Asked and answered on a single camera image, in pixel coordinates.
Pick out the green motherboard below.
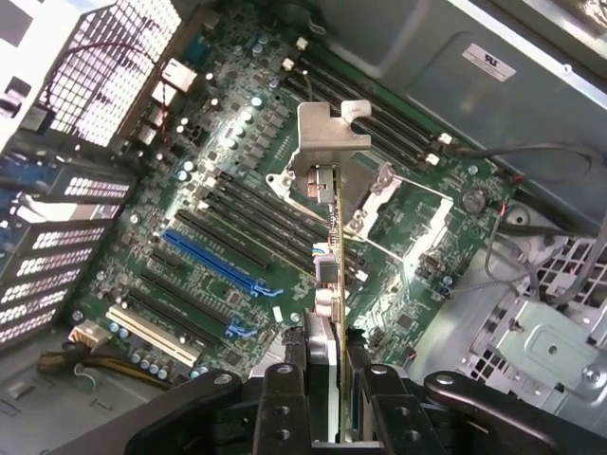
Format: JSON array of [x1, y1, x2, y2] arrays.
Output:
[[70, 9, 523, 385]]

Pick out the red black twisted wire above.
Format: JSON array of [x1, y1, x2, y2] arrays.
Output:
[[59, 41, 168, 132]]

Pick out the white expansion slot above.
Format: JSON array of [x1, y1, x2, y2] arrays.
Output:
[[104, 305, 201, 369]]

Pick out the thin black wire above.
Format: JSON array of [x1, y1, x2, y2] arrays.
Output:
[[443, 143, 597, 184]]

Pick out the thin metal locking lever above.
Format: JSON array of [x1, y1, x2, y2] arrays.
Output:
[[391, 173, 469, 195]]

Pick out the open black PC case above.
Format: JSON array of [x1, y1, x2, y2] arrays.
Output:
[[0, 0, 607, 455]]

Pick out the silver coin battery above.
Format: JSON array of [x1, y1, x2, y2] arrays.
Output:
[[462, 188, 488, 213]]

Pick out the CPU socket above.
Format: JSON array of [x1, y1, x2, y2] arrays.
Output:
[[264, 146, 397, 241]]

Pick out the metal disk bay cage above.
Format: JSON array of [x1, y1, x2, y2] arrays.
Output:
[[450, 234, 607, 418]]

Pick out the short black expansion slot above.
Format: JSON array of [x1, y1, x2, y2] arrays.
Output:
[[149, 248, 181, 269]]

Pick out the blue expansion slot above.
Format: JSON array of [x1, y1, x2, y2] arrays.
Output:
[[159, 229, 285, 299]]

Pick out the long black expansion slot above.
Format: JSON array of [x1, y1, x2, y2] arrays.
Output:
[[123, 286, 223, 347], [173, 208, 274, 272], [139, 267, 252, 338]]

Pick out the sleeved power cable white plug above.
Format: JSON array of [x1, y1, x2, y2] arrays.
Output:
[[36, 318, 175, 392]]

